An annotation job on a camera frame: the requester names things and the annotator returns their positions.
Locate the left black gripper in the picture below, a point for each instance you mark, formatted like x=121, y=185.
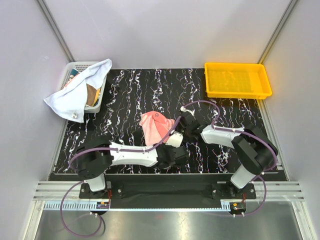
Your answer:
x=168, y=146

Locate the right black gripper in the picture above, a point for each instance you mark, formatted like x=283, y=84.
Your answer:
x=187, y=139

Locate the pink rabbit towel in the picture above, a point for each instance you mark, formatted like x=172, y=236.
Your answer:
x=155, y=126

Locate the light blue white towel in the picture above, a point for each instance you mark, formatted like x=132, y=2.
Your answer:
x=70, y=102

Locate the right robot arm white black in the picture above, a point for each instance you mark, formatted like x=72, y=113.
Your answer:
x=253, y=148

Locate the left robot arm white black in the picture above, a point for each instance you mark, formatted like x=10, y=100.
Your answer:
x=97, y=155

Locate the yellow plastic tray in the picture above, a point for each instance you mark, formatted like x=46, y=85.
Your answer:
x=237, y=81

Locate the black marble pattern mat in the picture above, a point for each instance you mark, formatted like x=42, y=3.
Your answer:
x=133, y=92

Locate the left small connector board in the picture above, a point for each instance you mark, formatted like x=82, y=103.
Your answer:
x=103, y=205

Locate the small connector board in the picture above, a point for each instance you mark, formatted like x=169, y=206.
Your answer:
x=238, y=208
x=103, y=205

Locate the right small connector board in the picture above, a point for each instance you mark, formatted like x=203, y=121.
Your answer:
x=238, y=208

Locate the brown towel in basket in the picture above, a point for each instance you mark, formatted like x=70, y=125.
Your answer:
x=93, y=96

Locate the white perforated plastic basket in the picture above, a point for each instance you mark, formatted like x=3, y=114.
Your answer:
x=81, y=66

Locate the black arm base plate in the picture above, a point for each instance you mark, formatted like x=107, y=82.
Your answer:
x=216, y=186

